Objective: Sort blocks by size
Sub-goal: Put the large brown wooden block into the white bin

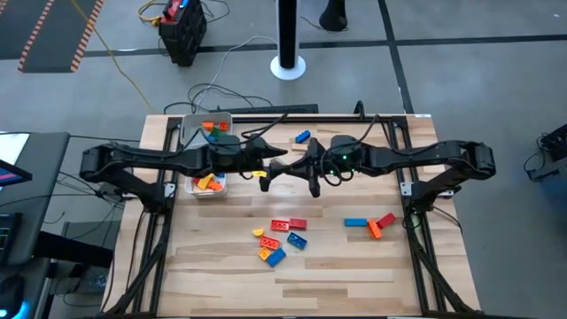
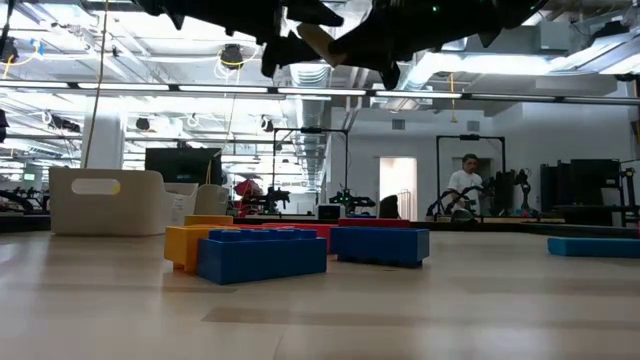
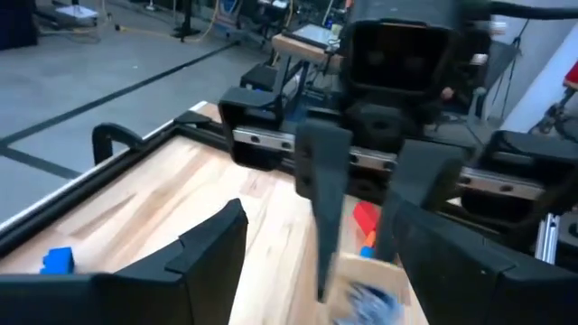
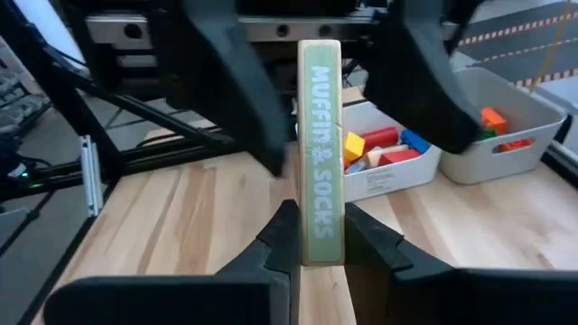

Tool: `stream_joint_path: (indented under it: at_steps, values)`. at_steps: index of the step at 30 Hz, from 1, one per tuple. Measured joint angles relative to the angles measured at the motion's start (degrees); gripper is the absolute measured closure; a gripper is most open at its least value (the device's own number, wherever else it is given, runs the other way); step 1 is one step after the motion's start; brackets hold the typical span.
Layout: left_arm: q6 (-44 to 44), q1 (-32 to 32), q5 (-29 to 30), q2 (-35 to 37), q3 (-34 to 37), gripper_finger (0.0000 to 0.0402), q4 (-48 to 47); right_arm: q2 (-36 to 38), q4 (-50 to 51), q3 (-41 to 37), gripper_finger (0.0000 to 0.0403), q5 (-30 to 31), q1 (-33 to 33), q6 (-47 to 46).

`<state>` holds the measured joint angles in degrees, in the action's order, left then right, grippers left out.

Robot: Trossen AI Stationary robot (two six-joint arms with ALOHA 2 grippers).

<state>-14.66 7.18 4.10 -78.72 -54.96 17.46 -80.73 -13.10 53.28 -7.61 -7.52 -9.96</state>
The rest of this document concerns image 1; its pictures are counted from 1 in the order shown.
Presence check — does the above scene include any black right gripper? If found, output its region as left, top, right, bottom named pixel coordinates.
left=270, top=135, right=371, bottom=199

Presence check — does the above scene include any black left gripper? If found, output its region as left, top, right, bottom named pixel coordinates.
left=207, top=133, right=290, bottom=193

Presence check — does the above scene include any black pole white round base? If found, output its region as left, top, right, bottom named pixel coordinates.
left=269, top=0, right=307, bottom=82

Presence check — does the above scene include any black and red tool case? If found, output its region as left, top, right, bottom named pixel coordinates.
left=158, top=0, right=208, bottom=68

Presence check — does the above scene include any black round stand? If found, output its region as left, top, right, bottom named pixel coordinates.
left=318, top=0, right=349, bottom=33

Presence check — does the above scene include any black side desk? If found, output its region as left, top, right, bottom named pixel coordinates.
left=0, top=131, right=71, bottom=267

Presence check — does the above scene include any black mat orange striped edge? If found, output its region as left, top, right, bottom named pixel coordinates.
left=0, top=0, right=53, bottom=62
left=16, top=0, right=106, bottom=74

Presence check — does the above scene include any black tablet screen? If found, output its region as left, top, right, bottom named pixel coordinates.
left=0, top=159, right=34, bottom=187

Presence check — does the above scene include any white paper sheet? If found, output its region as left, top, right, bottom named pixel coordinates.
left=0, top=132, right=31, bottom=166

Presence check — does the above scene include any black display screen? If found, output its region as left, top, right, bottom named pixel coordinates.
left=0, top=212, right=23, bottom=267

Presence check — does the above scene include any black computer mouse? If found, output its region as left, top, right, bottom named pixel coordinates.
left=0, top=274, right=32, bottom=319

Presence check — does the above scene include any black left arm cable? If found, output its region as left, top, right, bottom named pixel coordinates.
left=240, top=113, right=290, bottom=136

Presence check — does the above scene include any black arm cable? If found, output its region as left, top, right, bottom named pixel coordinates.
left=240, top=113, right=290, bottom=136
left=321, top=113, right=382, bottom=187

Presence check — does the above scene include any black aluminium table frame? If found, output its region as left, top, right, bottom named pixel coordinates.
left=104, top=113, right=482, bottom=319

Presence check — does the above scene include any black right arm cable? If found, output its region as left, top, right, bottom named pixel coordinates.
left=321, top=113, right=382, bottom=187

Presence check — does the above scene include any black floor cable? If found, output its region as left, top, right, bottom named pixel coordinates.
left=162, top=82, right=275, bottom=115

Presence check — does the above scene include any white floor cable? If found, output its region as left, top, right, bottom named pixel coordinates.
left=194, top=35, right=278, bottom=112

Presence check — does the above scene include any yellow floor cable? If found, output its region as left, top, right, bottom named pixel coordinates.
left=69, top=0, right=163, bottom=114

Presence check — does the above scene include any black equipment with cables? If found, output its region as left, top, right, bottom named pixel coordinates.
left=525, top=122, right=567, bottom=182

